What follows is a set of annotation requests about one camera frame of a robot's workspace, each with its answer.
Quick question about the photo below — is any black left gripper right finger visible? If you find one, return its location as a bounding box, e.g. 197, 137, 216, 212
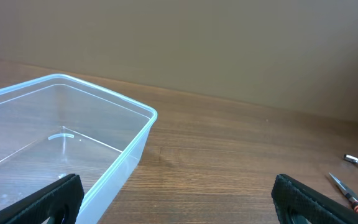
272, 174, 358, 224

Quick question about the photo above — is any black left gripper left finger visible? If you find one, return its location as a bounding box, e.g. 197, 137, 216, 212
0, 174, 85, 224

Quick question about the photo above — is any clear plastic container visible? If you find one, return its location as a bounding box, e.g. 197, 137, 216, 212
0, 74, 157, 223

